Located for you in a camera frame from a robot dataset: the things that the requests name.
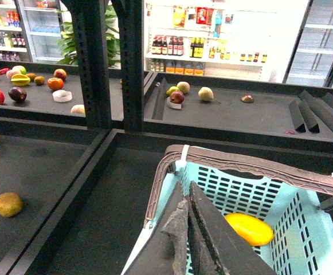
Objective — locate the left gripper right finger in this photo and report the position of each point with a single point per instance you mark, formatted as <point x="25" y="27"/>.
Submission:
<point x="215" y="247"/>

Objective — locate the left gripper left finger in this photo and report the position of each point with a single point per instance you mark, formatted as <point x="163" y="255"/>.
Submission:
<point x="165" y="251"/>

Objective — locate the yellow mango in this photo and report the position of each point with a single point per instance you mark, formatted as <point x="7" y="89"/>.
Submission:
<point x="251" y="229"/>

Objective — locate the light blue plastic basket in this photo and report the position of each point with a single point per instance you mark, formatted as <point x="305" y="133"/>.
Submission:
<point x="302" y="232"/>

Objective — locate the brown basket handle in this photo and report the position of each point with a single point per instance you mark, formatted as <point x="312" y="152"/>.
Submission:
<point x="227" y="161"/>

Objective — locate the white zip tie left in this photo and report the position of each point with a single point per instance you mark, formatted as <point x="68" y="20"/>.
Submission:
<point x="183" y="156"/>

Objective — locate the black triangular divider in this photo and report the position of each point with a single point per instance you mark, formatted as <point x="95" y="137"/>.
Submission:
<point x="308" y="117"/>
<point x="297" y="118"/>

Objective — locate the brown fruit on shelf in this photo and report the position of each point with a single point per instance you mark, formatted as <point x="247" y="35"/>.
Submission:
<point x="247" y="99"/>

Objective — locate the pale pear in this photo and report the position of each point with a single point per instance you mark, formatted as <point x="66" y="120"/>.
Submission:
<point x="206" y="94"/>

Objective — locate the red apple on foam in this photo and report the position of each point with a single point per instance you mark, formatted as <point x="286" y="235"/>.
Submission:
<point x="177" y="97"/>

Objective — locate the kiwi fruit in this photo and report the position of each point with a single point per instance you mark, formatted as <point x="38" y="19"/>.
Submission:
<point x="10" y="204"/>

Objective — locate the red green apple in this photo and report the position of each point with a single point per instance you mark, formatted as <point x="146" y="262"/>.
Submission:
<point x="184" y="87"/>

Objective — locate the orange label bottles row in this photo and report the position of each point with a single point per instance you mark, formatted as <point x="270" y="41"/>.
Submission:
<point x="185" y="68"/>

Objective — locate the yellow label bottles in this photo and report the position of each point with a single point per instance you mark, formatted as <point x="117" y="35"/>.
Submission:
<point x="196" y="47"/>

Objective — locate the dark sauce bottles group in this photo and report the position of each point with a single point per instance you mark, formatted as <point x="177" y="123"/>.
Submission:
<point x="167" y="46"/>

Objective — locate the dark plum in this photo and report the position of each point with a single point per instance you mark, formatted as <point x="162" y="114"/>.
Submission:
<point x="17" y="94"/>

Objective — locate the yellow starfruit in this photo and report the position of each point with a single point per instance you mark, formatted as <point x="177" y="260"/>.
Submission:
<point x="20" y="80"/>

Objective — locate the black shelf post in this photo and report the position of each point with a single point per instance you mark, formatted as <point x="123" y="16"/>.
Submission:
<point x="88" y="19"/>
<point x="130" y="22"/>

